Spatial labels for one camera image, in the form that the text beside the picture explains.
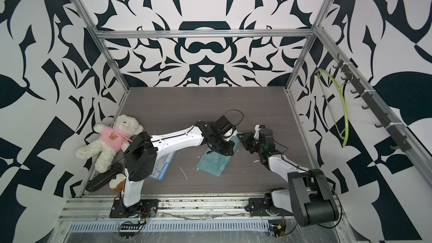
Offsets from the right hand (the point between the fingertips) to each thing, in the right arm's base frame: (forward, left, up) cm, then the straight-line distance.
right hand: (237, 133), depth 88 cm
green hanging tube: (-1, -40, +25) cm, 47 cm away
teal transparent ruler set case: (-14, +12, -3) cm, 19 cm away
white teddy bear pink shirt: (-2, +64, +1) cm, 64 cm away
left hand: (-9, +3, 0) cm, 10 cm away
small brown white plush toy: (-22, +57, -6) cm, 61 cm away
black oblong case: (-20, +64, -4) cm, 67 cm away
